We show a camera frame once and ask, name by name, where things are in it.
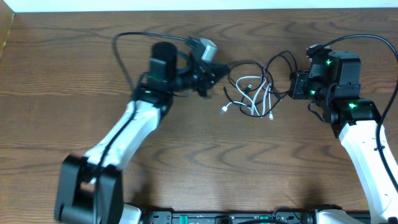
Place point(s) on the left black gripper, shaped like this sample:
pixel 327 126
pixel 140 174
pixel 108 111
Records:
pixel 201 73

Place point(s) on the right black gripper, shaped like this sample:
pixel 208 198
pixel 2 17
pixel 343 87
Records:
pixel 298 79

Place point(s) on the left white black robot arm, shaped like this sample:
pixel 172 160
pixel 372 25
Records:
pixel 90 188

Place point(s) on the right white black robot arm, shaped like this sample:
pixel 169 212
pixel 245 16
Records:
pixel 332 83

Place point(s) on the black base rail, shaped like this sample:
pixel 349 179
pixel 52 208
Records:
pixel 167 217

